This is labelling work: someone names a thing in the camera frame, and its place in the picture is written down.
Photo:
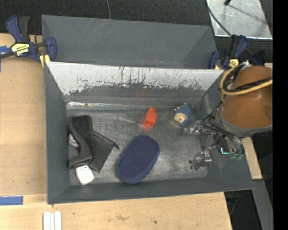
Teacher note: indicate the orange-red plastic bottle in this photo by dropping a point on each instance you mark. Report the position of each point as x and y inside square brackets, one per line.
[150, 118]

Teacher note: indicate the grey metal bin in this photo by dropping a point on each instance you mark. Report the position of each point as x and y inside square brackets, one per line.
[134, 42]

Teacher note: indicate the blue toy animal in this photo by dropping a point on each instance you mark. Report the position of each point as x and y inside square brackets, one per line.
[183, 115]

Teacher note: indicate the white round object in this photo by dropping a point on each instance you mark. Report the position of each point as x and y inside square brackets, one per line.
[73, 141]

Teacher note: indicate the white rounded square box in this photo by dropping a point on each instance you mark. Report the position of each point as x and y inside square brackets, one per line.
[84, 175]

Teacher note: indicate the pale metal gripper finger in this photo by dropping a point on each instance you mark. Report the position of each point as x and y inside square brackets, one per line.
[197, 129]
[201, 159]

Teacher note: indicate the pale wood flat board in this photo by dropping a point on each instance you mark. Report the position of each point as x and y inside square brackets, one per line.
[21, 128]

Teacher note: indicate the dark blue oval sponge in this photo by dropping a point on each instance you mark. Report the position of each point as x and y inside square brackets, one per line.
[137, 159]

